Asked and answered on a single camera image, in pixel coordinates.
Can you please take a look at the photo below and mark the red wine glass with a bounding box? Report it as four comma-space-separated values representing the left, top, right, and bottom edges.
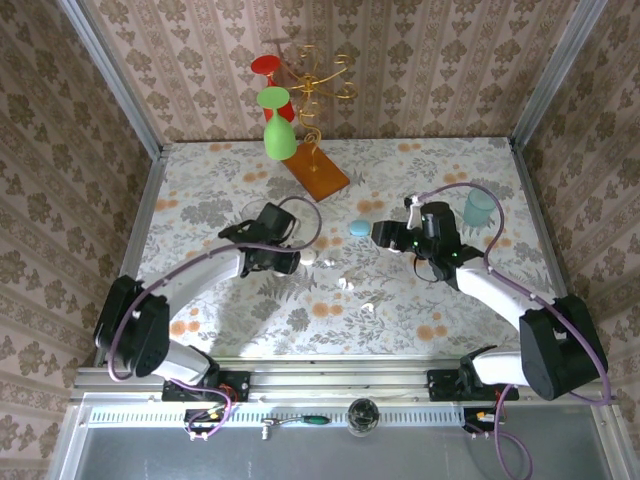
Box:
249, 54, 295, 124

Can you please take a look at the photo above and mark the aluminium frame post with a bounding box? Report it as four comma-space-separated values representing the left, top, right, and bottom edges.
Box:
57, 0, 166, 160
512, 0, 609, 151

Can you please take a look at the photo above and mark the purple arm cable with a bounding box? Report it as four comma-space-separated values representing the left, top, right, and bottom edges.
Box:
108, 196, 323, 441
412, 182, 614, 480

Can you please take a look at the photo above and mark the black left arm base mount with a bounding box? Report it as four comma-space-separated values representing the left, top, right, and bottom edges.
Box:
162, 369, 251, 403

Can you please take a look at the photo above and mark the green wine glass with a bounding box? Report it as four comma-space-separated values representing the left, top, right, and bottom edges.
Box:
256, 86, 299, 162

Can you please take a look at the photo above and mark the clear plastic cup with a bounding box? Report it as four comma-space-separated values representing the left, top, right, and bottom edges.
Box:
239, 198, 303, 239

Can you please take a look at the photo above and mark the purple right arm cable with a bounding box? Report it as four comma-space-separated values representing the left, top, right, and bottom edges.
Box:
412, 182, 614, 480

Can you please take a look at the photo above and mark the aluminium cross rail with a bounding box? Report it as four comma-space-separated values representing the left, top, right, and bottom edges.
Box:
69, 355, 619, 404

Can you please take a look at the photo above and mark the grey metal shelf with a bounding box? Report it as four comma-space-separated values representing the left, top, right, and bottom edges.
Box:
49, 399, 640, 480

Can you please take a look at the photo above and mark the teal translucent cup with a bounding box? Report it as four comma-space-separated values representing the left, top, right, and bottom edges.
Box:
462, 188, 494, 230

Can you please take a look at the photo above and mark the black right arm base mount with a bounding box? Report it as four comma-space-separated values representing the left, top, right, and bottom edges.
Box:
427, 368, 520, 403

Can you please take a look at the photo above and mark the aluminium side rail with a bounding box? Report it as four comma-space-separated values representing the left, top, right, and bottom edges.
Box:
93, 144, 171, 369
507, 137, 619, 401

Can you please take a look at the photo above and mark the gold wire rack wooden base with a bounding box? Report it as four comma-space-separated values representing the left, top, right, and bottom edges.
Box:
279, 43, 360, 203

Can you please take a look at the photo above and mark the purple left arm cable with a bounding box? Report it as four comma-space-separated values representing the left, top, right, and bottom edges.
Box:
108, 196, 323, 441

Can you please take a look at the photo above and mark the black connector block with wires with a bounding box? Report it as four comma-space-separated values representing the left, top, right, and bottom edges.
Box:
462, 407, 502, 435
183, 408, 226, 435

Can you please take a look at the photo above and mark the green handled ratchet screwdriver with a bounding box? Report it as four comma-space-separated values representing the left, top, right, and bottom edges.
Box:
260, 414, 331, 441

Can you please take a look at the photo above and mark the white slotted cable duct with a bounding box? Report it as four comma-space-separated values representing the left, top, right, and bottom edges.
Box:
85, 402, 471, 427

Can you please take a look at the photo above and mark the floral tablecloth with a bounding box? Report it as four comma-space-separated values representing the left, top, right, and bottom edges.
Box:
117, 137, 569, 362

